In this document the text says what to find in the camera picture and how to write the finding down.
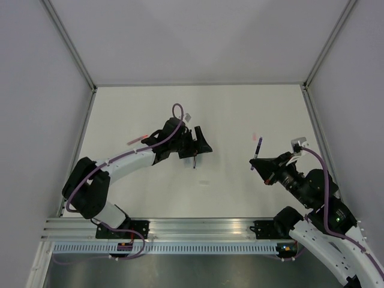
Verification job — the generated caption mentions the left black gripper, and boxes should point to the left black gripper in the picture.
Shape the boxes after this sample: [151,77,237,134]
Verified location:
[170,127,212,160]

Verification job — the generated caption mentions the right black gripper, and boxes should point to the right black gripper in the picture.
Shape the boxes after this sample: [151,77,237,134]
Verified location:
[251,151,313,208]

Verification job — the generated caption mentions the purple gel pen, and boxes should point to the purple gel pen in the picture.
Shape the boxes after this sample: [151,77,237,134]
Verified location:
[252,136,263,160]

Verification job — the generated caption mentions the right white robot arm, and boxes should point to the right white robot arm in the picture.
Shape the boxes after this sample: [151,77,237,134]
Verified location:
[249,148,383,287]

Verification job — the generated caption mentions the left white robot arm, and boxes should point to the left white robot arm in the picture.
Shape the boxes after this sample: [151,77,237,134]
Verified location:
[62,117,213,239]

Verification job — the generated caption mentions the red highlighter marker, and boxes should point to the red highlighter marker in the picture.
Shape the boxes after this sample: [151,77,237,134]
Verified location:
[127,134,148,146]

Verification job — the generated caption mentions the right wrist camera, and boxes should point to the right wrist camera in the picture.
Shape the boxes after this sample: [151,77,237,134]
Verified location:
[289,137,308,163]

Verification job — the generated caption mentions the left aluminium frame post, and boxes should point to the left aluminium frame post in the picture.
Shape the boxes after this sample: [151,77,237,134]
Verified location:
[40,0,97,91]

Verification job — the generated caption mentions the aluminium frame post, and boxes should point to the aluminium frame post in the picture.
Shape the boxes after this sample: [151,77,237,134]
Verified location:
[302,0,359,90]
[40,0,97,91]

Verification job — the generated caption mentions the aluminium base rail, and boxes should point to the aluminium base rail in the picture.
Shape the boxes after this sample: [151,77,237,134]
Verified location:
[40,217,284,242]

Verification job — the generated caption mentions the right aluminium frame post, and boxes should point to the right aluminium frame post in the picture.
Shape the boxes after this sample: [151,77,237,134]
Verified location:
[302,0,359,90]

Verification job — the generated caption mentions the white slotted cable duct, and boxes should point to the white slotted cable duct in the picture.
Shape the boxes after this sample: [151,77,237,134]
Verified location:
[53,242,278,255]

